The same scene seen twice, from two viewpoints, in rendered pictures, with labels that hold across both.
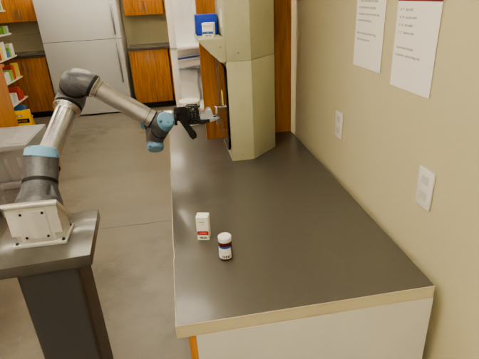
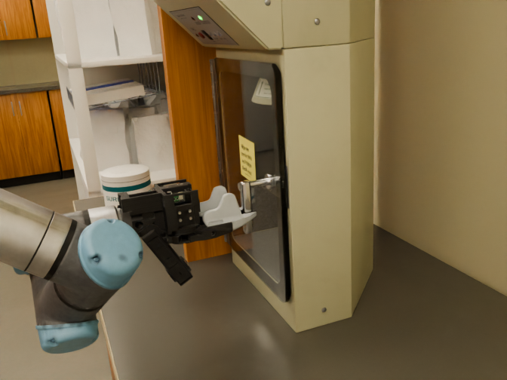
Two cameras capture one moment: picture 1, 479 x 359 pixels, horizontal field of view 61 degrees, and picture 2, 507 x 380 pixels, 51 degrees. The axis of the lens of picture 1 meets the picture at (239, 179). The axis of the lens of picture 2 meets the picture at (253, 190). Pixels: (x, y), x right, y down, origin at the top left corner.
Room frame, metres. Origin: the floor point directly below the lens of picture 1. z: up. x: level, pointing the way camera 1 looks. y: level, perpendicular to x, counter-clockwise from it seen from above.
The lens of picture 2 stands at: (1.09, 0.26, 1.45)
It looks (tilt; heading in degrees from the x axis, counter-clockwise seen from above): 18 degrees down; 347
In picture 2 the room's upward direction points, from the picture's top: 4 degrees counter-clockwise
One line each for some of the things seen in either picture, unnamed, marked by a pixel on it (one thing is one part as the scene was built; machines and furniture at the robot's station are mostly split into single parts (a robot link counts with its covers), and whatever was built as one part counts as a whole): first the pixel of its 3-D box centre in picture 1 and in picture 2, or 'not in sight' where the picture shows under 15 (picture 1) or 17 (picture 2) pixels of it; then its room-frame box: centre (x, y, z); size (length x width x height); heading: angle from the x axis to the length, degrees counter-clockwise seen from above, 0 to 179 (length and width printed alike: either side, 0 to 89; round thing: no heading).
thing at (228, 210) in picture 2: (209, 115); (230, 210); (1.86, 0.12, 1.17); 0.09 x 0.03 x 0.06; 94
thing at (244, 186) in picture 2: (219, 114); (255, 203); (1.89, 0.08, 1.17); 0.05 x 0.03 x 0.10; 98
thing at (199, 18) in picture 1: (205, 24); not in sight; (2.08, 0.12, 1.56); 0.10 x 0.10 x 0.09; 8
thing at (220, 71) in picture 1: (223, 102); (247, 172); (2.00, 0.06, 1.19); 0.30 x 0.01 x 0.40; 8
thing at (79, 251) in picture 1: (48, 241); not in sight; (1.23, 0.68, 0.92); 0.32 x 0.32 x 0.04; 12
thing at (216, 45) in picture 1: (209, 47); (209, 18); (1.99, 0.11, 1.46); 0.32 x 0.12 x 0.10; 8
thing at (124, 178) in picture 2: (189, 111); (128, 195); (2.52, 0.29, 1.02); 0.13 x 0.13 x 0.15
